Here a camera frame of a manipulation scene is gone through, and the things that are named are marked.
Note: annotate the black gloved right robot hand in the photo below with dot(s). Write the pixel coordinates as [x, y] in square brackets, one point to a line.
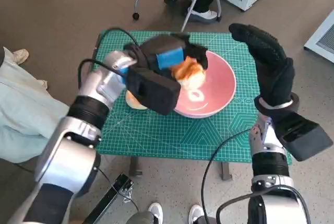
[274, 72]

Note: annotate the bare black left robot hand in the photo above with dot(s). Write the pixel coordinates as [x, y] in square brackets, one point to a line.
[169, 44]

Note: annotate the long twisted toy bread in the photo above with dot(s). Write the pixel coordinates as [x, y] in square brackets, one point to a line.
[188, 75]

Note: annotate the pink bowl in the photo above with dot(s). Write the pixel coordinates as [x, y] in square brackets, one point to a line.
[216, 83]

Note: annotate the round toy bread bun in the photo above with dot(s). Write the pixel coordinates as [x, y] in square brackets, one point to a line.
[134, 103]

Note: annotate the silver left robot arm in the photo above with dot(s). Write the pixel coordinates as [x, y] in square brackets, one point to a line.
[86, 91]

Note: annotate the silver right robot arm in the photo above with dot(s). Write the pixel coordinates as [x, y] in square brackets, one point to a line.
[268, 161]

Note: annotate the white appliance with small grille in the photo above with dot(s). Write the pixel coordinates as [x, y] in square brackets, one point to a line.
[323, 38]

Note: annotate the green cutting mat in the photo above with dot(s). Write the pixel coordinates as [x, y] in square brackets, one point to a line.
[156, 135]

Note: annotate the metal table leg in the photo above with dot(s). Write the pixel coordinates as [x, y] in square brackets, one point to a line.
[135, 166]
[226, 171]

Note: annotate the person in light clothes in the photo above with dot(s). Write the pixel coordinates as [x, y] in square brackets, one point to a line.
[23, 109]

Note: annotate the white foot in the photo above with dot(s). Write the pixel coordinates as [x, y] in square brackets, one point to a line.
[195, 213]
[155, 212]

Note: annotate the black metal bar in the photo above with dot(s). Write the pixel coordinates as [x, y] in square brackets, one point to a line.
[109, 198]

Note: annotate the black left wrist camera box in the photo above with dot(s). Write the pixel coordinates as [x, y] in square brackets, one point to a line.
[154, 91]

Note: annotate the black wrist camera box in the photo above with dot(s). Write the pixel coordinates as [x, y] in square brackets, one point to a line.
[154, 91]
[302, 135]

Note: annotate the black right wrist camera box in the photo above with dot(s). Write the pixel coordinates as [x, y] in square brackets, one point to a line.
[302, 135]

